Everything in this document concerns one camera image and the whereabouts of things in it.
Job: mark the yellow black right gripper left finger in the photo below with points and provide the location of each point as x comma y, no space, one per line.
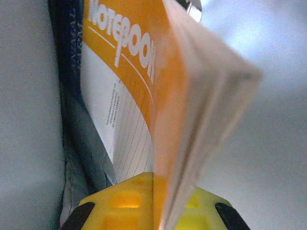
124,208

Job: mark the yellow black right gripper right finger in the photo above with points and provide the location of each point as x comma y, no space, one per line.
206,213

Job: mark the orange notebook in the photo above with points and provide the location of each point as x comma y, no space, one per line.
156,95

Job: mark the navy blue backpack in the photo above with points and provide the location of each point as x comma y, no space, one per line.
69,95

